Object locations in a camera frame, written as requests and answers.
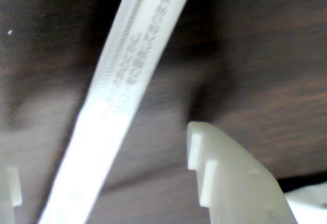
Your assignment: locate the white paper-wrapped straw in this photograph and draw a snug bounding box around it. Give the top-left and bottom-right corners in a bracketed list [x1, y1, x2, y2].
[37, 0, 199, 224]

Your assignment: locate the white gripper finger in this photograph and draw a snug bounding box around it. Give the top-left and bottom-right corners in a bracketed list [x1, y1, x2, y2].
[186, 121, 298, 224]
[0, 165, 23, 224]

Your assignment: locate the white perforated plastic basket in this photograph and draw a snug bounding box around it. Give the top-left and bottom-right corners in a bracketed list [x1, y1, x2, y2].
[284, 184, 327, 224]

